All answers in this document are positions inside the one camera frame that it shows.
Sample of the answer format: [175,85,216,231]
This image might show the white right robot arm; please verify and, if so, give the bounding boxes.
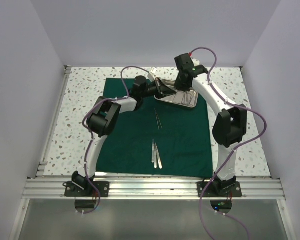
[174,53,247,197]

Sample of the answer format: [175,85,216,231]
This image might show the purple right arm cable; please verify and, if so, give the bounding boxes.
[188,47,268,240]

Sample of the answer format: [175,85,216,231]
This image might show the thin pointed steel forceps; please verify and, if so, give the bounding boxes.
[154,109,163,130]

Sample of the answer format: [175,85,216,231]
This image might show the dark green surgical cloth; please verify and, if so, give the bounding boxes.
[94,77,214,179]

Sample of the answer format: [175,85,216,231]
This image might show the steel surgical forceps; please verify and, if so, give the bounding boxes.
[175,91,193,106]

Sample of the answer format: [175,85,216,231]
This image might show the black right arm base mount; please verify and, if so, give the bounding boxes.
[203,176,243,198]

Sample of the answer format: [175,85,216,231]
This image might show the aluminium left side rail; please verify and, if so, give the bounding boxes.
[35,65,72,178]

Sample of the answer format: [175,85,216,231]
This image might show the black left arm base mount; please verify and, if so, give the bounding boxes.
[62,172,110,198]

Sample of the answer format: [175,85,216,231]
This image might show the aluminium table edge rail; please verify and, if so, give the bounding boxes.
[21,172,286,200]

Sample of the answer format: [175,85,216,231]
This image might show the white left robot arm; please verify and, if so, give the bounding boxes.
[71,76,176,197]

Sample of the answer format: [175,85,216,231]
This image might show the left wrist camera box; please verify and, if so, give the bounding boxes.
[147,67,158,82]

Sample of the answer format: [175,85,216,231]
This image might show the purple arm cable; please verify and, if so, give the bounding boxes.
[188,47,268,240]
[74,65,153,215]

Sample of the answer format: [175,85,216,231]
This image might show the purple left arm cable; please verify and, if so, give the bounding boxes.
[74,65,153,215]

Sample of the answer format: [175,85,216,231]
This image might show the stainless steel instrument tray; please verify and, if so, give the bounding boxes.
[154,79,199,109]

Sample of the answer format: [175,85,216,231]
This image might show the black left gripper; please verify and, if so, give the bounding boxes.
[141,77,175,100]

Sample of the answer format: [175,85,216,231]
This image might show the steel tweezers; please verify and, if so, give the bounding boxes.
[151,139,155,164]
[152,143,158,169]
[156,146,163,169]

